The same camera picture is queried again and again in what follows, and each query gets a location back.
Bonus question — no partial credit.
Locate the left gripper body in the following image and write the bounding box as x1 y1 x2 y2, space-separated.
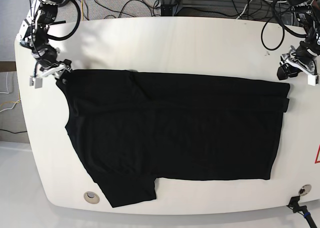
280 44 320 75

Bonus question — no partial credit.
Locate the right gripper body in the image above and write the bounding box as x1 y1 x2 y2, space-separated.
31 47 72 78

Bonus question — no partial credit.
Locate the black T-shirt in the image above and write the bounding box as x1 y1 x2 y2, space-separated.
56 70 291 208

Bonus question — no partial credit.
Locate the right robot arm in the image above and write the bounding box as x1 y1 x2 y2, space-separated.
16 0 81 88

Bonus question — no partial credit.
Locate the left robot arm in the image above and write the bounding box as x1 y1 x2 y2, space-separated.
277 0 320 85

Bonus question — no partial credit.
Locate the red warning triangle sticker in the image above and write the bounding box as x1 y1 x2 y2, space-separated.
315 146 320 164

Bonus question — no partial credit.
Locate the silver table grommet right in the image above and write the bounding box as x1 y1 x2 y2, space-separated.
298 184 312 196

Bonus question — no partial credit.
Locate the silver table grommet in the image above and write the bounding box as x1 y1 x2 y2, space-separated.
83 191 100 204
298 184 312 196

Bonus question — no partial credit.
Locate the silver table grommet left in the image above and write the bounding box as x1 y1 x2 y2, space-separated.
83 191 100 204

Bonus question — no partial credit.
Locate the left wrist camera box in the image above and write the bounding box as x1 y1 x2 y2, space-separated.
307 75 319 86

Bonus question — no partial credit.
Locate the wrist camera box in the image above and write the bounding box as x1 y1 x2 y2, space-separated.
29 76 43 89
307 75 319 86

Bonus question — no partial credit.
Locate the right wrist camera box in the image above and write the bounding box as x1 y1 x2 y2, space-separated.
29 76 43 89

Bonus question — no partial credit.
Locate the white cable on floor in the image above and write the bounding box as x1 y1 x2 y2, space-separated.
0 72 13 95

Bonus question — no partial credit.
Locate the yellow cable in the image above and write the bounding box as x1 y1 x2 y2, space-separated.
80 0 94 22

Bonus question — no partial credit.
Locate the aluminium frame post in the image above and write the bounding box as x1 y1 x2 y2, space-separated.
159 0 183 17

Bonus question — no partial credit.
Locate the black clamp with cable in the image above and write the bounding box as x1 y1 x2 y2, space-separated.
287 196 317 228

